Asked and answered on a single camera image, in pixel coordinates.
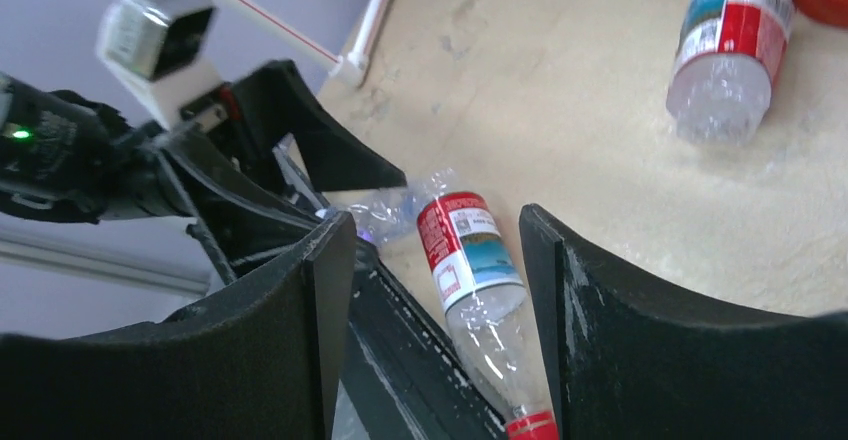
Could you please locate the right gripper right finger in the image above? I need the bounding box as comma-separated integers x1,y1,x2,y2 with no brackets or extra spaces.
519,204,847,439

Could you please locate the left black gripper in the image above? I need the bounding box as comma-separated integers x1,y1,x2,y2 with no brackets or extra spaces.
150,60,406,285

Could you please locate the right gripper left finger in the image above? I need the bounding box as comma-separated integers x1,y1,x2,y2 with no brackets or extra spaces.
1,213,357,439

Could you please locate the red label cola bottle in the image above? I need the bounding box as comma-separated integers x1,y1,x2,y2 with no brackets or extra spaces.
345,168,559,439

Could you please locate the small red label bottle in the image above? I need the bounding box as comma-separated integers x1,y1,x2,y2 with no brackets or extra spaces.
665,0,848,147

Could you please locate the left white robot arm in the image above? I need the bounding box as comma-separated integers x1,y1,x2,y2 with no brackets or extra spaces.
1,60,407,284

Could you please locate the white PVC pipe frame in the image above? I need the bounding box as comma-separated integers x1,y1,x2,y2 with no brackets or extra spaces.
215,0,392,87

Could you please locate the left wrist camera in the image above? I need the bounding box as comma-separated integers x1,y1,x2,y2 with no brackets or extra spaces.
95,0,223,130

